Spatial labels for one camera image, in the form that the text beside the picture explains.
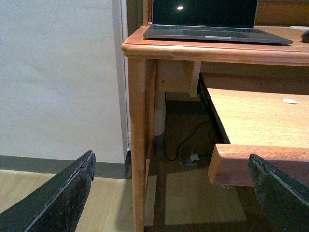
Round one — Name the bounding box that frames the wooden desk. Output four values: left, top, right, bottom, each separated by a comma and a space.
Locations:
122, 0, 309, 232

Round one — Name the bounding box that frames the black floor cable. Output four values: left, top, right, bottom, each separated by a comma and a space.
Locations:
163, 92, 218, 162

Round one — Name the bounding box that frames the white power adapter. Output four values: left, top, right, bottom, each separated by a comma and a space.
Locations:
190, 153, 199, 162

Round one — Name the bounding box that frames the white wall conduit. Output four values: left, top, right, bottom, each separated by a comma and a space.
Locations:
112, 0, 130, 156

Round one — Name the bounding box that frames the wooden pull-out keyboard tray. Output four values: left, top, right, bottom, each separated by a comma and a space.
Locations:
200, 73, 309, 186

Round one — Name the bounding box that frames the white round sticker on tray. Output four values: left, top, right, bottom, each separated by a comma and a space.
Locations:
282, 98, 298, 105

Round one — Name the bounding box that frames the grey open laptop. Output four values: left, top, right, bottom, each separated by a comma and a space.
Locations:
143, 0, 292, 44

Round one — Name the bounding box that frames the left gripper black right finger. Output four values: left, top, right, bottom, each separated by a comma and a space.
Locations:
247, 154, 309, 232

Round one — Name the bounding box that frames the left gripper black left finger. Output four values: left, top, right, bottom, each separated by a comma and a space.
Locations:
0, 150, 96, 232

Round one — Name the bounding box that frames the dark grey wireless mouse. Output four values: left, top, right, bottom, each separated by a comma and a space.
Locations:
301, 31, 309, 44

